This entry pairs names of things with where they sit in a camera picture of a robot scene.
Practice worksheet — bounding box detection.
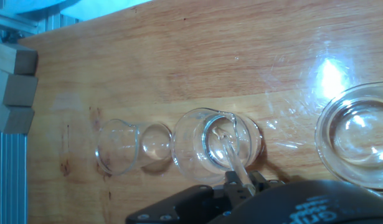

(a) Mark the medium glass beaker with water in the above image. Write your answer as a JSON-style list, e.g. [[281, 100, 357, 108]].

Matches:
[[171, 108, 263, 185]]

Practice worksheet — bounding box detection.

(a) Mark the small empty glass beaker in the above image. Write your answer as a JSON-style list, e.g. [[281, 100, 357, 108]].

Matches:
[[95, 118, 173, 176]]

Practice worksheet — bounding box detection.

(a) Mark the glossy wooden board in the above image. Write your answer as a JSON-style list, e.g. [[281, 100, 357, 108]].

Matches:
[[18, 0, 383, 224]]

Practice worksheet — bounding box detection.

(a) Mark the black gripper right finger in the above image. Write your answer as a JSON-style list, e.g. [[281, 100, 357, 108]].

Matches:
[[249, 170, 284, 194]]

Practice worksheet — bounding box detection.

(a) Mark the clear glass stirring rod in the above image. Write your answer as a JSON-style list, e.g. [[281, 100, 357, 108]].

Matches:
[[211, 128, 257, 196]]

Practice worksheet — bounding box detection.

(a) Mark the slim wooden pole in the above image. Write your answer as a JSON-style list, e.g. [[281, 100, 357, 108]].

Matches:
[[0, 6, 39, 35]]

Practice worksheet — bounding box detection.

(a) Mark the large white paper sheet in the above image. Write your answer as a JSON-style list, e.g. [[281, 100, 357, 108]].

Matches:
[[4, 0, 153, 22]]

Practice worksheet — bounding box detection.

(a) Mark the light wooden block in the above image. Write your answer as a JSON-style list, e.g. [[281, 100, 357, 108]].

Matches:
[[0, 104, 35, 135], [0, 67, 39, 108], [0, 42, 39, 76]]

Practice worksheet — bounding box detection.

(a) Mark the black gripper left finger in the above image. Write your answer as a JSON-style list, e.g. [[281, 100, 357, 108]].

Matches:
[[224, 170, 253, 206]]

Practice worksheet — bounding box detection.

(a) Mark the large glass beaker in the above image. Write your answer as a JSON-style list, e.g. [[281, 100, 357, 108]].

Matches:
[[314, 81, 383, 190]]

